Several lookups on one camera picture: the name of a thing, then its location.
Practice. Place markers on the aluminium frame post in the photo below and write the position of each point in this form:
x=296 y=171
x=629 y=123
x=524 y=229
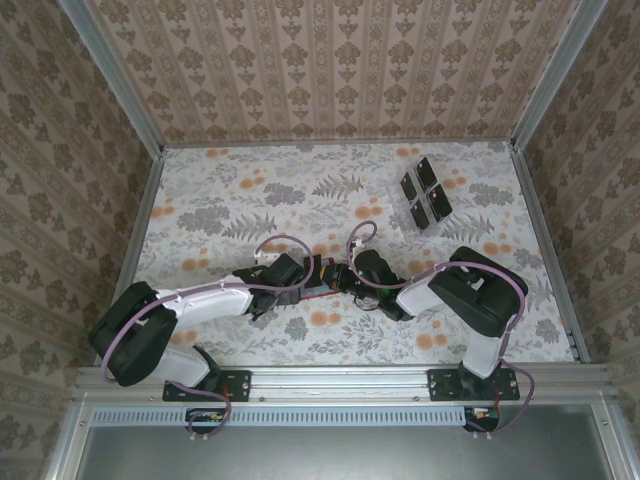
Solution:
x=552 y=75
x=112 y=75

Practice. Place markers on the black credit card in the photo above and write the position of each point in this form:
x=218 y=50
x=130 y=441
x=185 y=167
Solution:
x=426 y=171
x=420 y=215
x=439 y=201
x=410 y=186

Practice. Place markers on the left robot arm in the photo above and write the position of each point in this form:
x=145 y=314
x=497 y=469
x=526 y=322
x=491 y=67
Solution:
x=200 y=300

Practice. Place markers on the aluminium mounting rail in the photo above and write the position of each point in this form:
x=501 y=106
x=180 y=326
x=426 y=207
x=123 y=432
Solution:
x=340 y=382

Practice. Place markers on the grey metal sheet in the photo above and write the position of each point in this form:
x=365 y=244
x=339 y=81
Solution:
x=340 y=455

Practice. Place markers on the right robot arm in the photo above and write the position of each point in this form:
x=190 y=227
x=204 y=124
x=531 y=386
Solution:
x=475 y=295

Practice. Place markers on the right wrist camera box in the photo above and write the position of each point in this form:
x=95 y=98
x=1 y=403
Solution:
x=357 y=245

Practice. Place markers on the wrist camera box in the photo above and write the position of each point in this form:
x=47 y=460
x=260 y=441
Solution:
x=357 y=245
x=258 y=257

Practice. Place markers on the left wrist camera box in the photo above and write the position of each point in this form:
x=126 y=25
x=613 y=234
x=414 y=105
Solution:
x=258 y=257

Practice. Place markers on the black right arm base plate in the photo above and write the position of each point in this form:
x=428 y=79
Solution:
x=440 y=385

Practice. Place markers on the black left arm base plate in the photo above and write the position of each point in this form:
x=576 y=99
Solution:
x=240 y=385

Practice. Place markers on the red leather card holder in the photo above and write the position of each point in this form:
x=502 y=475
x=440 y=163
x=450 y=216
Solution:
x=320 y=292

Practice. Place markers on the clear acrylic card stand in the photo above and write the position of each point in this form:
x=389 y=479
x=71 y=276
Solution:
x=397 y=212

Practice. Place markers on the aluminium side rail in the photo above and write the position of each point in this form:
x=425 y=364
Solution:
x=145 y=215
x=537 y=215

